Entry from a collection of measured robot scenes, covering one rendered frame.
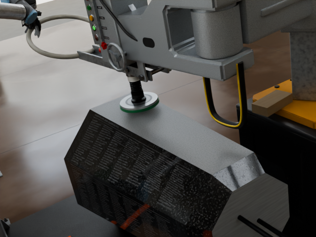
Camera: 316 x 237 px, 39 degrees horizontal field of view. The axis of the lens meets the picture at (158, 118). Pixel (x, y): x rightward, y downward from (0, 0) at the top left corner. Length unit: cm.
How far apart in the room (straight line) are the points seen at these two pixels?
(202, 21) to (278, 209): 88
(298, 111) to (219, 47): 70
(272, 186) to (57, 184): 205
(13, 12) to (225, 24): 128
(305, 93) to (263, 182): 66
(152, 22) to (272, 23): 51
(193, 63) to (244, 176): 50
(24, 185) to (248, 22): 244
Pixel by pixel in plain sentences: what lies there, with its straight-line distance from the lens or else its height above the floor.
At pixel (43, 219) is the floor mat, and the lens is 325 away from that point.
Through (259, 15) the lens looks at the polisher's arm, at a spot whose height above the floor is 134.
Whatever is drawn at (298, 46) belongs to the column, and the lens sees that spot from 232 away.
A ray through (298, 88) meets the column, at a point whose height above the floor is 85.
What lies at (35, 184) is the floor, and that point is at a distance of 372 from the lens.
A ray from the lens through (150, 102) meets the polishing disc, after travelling 242.
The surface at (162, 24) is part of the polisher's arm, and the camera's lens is 193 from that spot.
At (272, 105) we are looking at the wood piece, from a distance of 229.
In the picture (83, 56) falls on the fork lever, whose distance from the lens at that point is 270.
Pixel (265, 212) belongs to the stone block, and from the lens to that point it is 202.
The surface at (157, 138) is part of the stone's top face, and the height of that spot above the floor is 81.
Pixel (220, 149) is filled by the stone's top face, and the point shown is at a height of 81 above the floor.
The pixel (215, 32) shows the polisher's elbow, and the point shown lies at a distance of 175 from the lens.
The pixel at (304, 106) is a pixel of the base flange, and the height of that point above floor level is 78.
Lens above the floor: 182
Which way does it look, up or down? 25 degrees down
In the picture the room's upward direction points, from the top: 11 degrees counter-clockwise
